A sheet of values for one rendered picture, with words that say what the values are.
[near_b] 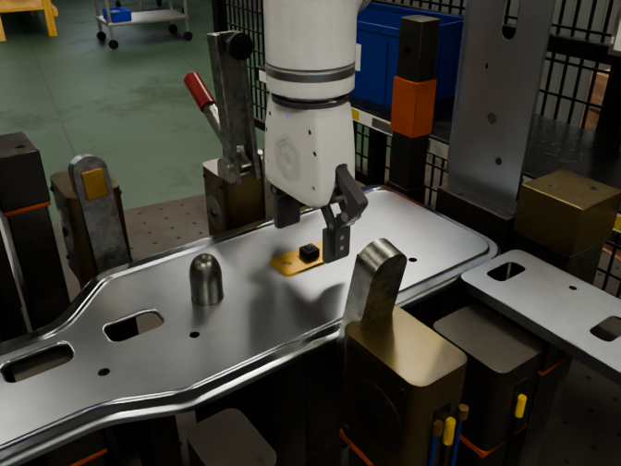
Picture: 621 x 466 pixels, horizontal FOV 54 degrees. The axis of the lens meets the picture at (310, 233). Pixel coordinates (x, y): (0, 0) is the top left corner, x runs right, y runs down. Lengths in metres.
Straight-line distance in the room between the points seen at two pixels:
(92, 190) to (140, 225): 0.73
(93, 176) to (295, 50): 0.26
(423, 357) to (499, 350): 0.14
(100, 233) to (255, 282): 0.18
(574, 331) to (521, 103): 0.28
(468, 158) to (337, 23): 0.34
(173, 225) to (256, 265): 0.75
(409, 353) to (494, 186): 0.38
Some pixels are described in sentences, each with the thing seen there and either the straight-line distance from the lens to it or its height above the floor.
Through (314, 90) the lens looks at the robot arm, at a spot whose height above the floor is 1.20.
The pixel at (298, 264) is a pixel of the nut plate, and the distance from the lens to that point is 0.66.
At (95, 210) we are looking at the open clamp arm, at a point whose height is 1.05.
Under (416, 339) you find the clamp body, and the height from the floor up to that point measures 1.05.
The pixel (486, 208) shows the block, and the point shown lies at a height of 1.00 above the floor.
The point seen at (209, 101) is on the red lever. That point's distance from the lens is 0.79.
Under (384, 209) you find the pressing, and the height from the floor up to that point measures 1.00.
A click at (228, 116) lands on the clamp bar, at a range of 0.72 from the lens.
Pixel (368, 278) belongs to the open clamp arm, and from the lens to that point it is 0.47.
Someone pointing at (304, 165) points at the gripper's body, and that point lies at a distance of 0.58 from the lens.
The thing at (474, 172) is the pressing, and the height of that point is 1.03.
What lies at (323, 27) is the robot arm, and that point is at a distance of 0.54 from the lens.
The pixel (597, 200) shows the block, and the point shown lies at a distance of 0.74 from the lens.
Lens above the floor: 1.36
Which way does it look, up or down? 29 degrees down
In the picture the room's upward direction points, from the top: straight up
